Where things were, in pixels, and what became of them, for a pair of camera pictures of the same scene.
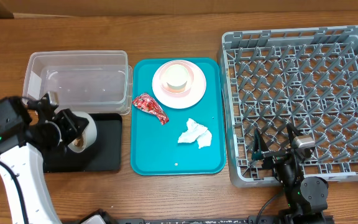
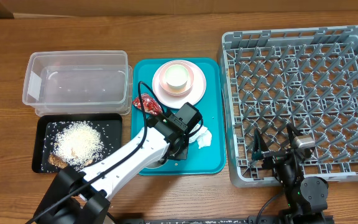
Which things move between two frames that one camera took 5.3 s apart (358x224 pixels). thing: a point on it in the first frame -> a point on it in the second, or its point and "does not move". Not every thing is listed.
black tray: [104, 155] does not move
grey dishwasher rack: [323, 81] does not move
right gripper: [278, 154] does not move
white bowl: [89, 137] -> [156, 164]
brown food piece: [78, 142] -> [61, 163]
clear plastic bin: [99, 81] does not move
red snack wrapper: [145, 102] does not move
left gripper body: [50, 132] -> [182, 153]
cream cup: [176, 78] does not move
